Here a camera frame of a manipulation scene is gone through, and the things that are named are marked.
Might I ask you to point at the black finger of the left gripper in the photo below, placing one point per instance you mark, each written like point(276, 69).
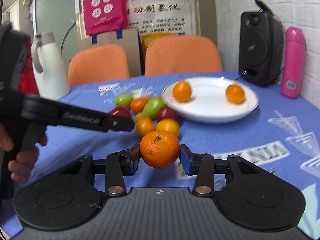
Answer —
point(53, 113)

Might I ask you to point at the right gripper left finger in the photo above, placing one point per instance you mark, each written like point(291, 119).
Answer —
point(115, 167)

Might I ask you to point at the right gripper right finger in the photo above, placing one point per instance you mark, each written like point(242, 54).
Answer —
point(204, 167)

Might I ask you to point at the large orange mandarin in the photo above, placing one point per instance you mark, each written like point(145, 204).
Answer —
point(159, 149)

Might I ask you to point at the small orange kumquat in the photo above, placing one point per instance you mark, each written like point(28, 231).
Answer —
point(169, 125)
point(144, 126)

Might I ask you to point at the green apple fruit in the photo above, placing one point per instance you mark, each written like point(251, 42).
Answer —
point(153, 106)

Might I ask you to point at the small orange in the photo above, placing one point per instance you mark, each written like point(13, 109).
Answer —
point(182, 91)
point(235, 94)

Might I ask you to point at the orange tangerine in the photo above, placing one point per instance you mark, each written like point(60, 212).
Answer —
point(138, 104)

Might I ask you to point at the person's left hand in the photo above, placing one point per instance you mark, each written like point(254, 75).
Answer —
point(23, 165)

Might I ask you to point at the white thermos jug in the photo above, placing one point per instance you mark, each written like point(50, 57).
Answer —
point(48, 67)

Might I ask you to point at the yellowish green small fruit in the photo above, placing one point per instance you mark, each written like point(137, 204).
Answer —
point(139, 116)

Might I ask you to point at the white round plate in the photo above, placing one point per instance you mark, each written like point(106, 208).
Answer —
point(208, 103)

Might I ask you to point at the left orange chair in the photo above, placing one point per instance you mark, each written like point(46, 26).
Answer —
point(95, 65)

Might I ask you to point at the orange chair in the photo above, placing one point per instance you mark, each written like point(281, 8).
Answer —
point(182, 54)
point(95, 65)

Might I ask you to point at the right orange chair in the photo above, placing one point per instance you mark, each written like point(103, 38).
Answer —
point(182, 54)

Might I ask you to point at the brown paper bag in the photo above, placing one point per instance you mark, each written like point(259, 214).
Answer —
point(122, 42)

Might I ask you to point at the pink tote bag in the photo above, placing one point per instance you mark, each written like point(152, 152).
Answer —
point(102, 16)

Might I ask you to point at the black speaker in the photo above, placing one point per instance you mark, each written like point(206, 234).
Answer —
point(261, 45)

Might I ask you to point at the yellow snack bag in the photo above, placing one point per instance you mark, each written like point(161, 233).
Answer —
point(146, 39)

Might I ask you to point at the pink thermos bottle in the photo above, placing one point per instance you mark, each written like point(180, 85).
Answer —
point(293, 62)

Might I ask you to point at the white wall poster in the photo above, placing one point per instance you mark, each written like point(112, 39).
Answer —
point(164, 16)

